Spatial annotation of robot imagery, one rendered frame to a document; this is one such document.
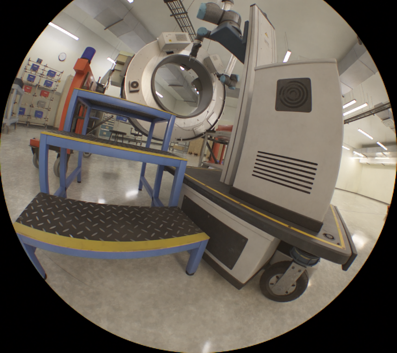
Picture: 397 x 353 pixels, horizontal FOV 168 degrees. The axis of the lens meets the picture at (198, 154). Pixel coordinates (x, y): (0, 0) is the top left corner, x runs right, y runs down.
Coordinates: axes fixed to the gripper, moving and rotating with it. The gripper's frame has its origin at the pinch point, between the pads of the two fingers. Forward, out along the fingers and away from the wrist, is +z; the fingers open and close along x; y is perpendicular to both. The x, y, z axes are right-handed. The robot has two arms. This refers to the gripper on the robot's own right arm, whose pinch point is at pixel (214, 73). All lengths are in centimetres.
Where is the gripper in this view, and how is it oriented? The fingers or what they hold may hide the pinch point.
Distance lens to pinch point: 200.7
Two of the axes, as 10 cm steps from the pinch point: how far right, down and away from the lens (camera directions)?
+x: 5.9, -6.3, 5.1
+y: 1.2, 6.9, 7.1
